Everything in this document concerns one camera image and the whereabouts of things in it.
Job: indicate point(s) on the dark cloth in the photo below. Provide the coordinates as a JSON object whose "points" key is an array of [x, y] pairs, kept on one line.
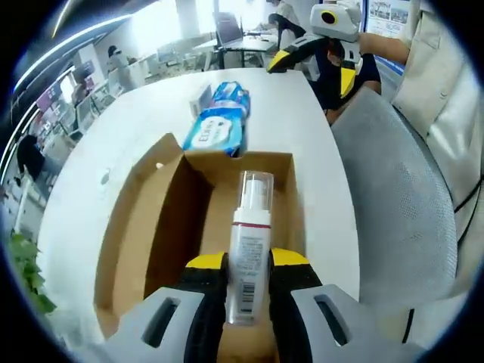
{"points": [[329, 83]]}

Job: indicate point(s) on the small white blue carton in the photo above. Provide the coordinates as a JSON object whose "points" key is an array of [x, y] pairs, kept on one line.
{"points": [[200, 101]]}

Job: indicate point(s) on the brown cardboard shoe box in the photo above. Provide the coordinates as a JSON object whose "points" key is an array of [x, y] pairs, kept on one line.
{"points": [[132, 227]]}

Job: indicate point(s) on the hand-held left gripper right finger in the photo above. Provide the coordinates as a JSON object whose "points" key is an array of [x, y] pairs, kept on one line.
{"points": [[291, 287]]}

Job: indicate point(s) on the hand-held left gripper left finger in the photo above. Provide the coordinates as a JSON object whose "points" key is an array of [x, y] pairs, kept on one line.
{"points": [[204, 287]]}

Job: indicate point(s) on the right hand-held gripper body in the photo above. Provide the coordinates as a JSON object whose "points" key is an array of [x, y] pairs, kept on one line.
{"points": [[346, 24]]}

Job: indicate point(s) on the grey mesh office chair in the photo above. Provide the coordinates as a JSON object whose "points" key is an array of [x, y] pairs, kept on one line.
{"points": [[393, 189]]}

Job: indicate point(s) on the person in beige shirt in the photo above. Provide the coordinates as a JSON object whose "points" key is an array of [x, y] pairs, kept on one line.
{"points": [[435, 94]]}

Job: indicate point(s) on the blue wet wipes pack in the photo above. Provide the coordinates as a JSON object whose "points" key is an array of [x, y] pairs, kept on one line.
{"points": [[211, 130]]}

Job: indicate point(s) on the blue soft tissue pack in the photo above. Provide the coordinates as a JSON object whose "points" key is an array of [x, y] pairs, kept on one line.
{"points": [[230, 94]]}

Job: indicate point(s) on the monitor with purple screen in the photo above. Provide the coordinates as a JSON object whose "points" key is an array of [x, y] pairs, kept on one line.
{"points": [[228, 28]]}

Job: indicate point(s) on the potted green plant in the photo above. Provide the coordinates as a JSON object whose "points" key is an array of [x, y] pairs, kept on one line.
{"points": [[26, 264]]}

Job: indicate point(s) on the table socket panel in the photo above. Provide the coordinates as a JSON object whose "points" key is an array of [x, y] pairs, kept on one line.
{"points": [[104, 177]]}

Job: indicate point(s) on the white pump spray bottle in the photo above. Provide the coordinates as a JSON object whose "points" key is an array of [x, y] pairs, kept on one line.
{"points": [[249, 246]]}

